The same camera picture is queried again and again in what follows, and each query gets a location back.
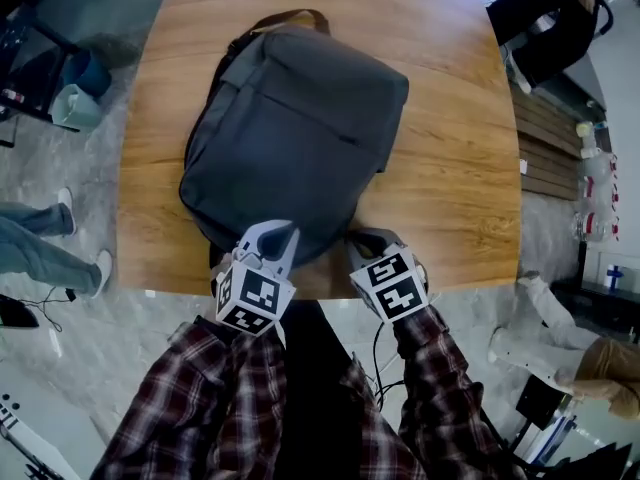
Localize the dark grey backpack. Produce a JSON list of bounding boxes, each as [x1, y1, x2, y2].
[[178, 8, 410, 269]]

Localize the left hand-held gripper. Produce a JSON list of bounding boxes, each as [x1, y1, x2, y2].
[[214, 219, 301, 338]]

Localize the person's right forearm plaid sleeve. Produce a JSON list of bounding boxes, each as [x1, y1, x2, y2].
[[389, 305, 526, 480]]

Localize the pale teal bin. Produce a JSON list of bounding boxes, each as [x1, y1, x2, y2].
[[52, 83, 104, 132]]

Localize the black box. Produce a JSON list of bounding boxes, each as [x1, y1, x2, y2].
[[514, 375, 574, 432]]

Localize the white device black dots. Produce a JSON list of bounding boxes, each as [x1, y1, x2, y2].
[[0, 392, 66, 480]]

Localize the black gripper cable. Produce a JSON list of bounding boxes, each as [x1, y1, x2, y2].
[[372, 317, 406, 412]]

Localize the black desk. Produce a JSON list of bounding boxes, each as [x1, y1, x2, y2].
[[0, 5, 81, 125]]

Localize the black chair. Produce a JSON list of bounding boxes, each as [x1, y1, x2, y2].
[[0, 292, 40, 329]]

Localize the person's left forearm plaid sleeve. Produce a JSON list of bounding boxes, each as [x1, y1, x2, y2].
[[92, 315, 286, 480]]

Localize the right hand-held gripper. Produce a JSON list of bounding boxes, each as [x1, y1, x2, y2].
[[344, 227, 430, 325]]

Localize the blue bin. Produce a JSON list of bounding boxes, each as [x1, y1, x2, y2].
[[62, 50, 112, 97]]

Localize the row of clear plastic bottles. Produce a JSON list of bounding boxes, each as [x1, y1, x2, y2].
[[572, 120, 621, 243]]

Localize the person's body black clothing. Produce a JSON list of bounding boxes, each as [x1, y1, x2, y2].
[[279, 297, 401, 480]]

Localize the wooden pallet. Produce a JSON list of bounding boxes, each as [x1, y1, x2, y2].
[[509, 90, 589, 202]]

